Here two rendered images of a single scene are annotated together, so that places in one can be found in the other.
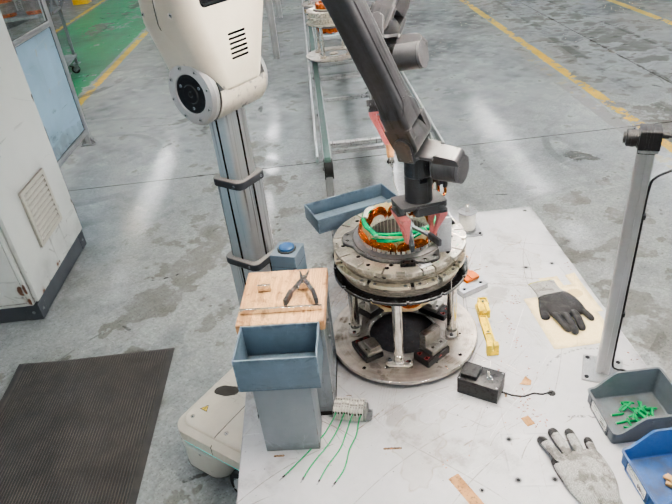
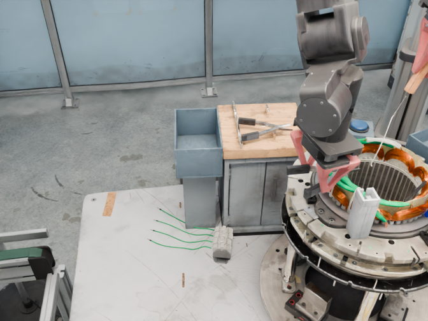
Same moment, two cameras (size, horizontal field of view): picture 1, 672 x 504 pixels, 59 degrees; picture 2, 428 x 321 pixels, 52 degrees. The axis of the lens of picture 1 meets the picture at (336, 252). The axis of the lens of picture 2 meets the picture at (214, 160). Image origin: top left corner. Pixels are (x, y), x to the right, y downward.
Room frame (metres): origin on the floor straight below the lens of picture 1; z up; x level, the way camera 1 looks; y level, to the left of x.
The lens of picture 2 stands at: (0.84, -0.70, 1.65)
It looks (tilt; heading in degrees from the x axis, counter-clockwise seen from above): 39 degrees down; 82
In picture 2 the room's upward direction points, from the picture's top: straight up
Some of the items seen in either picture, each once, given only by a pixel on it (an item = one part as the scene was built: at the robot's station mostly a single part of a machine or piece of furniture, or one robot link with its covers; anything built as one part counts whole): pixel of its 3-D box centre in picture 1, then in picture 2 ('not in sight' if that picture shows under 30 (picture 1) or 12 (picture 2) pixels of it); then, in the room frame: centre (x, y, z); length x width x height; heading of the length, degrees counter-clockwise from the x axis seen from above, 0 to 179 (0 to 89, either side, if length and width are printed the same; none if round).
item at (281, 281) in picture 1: (284, 299); (262, 128); (1.08, 0.13, 1.05); 0.20 x 0.19 x 0.02; 175
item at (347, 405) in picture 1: (350, 408); (223, 242); (0.97, 0.01, 0.80); 0.10 x 0.05 x 0.04; 74
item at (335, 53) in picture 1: (331, 31); not in sight; (4.23, -0.14, 0.94); 0.39 x 0.39 x 0.30
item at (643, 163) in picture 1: (621, 273); not in sight; (1.01, -0.60, 1.07); 0.03 x 0.03 x 0.57; 65
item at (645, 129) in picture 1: (641, 138); not in sight; (1.02, -0.59, 1.37); 0.06 x 0.04 x 0.04; 65
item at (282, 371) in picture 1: (286, 391); (198, 173); (0.92, 0.14, 0.92); 0.17 x 0.11 x 0.28; 85
